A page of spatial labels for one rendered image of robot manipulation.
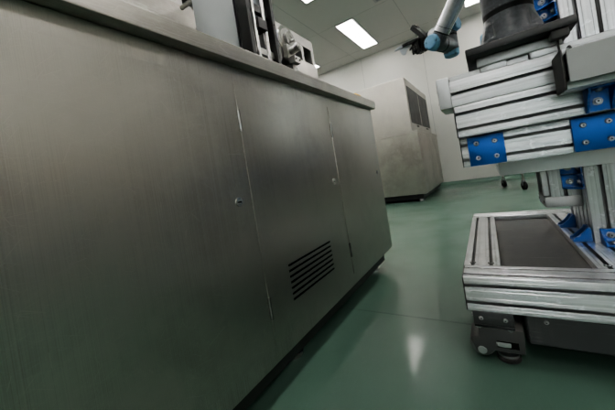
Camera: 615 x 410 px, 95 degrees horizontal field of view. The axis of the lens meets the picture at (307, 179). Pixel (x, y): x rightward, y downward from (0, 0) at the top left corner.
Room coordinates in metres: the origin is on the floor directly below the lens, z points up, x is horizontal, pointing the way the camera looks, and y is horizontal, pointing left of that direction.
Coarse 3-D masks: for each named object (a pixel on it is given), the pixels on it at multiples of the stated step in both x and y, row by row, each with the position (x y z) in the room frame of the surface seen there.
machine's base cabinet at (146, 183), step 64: (0, 0) 0.38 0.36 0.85; (0, 64) 0.37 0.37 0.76; (64, 64) 0.42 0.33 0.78; (128, 64) 0.50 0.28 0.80; (192, 64) 0.62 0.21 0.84; (0, 128) 0.36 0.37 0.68; (64, 128) 0.41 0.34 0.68; (128, 128) 0.48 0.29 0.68; (192, 128) 0.59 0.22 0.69; (256, 128) 0.76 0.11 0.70; (320, 128) 1.05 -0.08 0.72; (0, 192) 0.35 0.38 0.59; (64, 192) 0.40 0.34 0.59; (128, 192) 0.47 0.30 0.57; (192, 192) 0.57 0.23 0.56; (256, 192) 0.72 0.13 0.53; (320, 192) 0.99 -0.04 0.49; (0, 256) 0.34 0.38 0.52; (64, 256) 0.39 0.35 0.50; (128, 256) 0.46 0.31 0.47; (192, 256) 0.55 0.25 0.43; (256, 256) 0.69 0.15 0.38; (320, 256) 0.93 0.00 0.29; (0, 320) 0.33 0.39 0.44; (64, 320) 0.38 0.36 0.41; (128, 320) 0.45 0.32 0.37; (192, 320) 0.53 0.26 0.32; (256, 320) 0.66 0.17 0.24; (320, 320) 0.96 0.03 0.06; (0, 384) 0.33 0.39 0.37; (64, 384) 0.37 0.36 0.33; (128, 384) 0.43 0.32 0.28; (192, 384) 0.52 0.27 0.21; (256, 384) 0.64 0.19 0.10
